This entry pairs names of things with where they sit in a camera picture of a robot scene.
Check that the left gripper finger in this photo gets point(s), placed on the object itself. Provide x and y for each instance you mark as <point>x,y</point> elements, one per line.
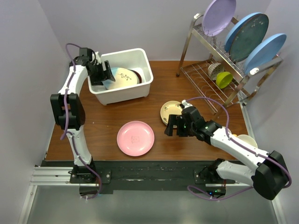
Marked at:
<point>97,77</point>
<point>108,73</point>

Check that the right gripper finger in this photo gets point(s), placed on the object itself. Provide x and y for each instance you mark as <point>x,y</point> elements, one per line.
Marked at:
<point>181,129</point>
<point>172,121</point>

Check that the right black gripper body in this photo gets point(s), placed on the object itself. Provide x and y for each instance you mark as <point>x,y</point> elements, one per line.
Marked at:
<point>191,129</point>

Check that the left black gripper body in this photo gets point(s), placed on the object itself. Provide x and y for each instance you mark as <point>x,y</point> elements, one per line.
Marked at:
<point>97,68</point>

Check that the small cream floral plate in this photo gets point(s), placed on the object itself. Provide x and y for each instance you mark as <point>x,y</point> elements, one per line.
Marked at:
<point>168,108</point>

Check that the blue cream leaf plate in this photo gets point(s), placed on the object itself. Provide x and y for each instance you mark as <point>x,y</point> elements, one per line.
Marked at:
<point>123,78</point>

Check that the red rimmed beige plate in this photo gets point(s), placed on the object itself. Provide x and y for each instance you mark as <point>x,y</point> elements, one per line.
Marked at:
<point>138,76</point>

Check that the pink plastic plate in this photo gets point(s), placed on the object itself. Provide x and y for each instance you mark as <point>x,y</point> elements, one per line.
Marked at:
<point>135,138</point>

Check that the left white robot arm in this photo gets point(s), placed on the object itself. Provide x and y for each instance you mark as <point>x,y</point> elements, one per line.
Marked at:
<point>69,113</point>

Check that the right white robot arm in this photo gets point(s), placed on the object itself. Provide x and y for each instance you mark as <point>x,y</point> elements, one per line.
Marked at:
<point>265,172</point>

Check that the white plastic bin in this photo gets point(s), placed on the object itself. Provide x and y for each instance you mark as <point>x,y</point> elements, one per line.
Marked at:
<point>132,59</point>

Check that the cream cup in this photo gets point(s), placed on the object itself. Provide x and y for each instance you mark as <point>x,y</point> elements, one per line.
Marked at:
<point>248,139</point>
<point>227,130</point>

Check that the lime green bowl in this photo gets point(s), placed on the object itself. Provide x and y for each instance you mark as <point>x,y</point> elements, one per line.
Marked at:
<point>223,79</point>

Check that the patterned white bowl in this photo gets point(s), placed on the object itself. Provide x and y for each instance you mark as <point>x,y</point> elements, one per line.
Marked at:
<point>214,69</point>

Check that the steel dish rack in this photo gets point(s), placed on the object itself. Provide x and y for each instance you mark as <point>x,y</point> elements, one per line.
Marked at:
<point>242,88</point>

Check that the dark teal plate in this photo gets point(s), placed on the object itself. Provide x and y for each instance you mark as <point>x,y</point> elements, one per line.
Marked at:
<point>248,37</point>

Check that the light blue plate front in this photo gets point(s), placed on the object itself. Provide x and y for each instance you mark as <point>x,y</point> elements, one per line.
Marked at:
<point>264,52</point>

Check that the light blue plate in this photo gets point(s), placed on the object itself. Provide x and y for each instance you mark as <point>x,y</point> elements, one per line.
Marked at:
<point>232,33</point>
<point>264,52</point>

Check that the light blue plate behind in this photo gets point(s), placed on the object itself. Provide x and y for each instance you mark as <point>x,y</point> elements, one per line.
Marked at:
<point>232,33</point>

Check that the lavender plate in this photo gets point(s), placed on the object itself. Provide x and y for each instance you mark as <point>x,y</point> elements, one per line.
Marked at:
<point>217,16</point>

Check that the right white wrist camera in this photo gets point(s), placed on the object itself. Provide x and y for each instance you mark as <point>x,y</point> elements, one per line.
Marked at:
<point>184,104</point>

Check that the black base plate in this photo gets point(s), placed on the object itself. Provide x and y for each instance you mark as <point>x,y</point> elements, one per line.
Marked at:
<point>138,175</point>

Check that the aluminium rail frame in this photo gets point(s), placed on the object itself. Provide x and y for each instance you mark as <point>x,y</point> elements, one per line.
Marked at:
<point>50,201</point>

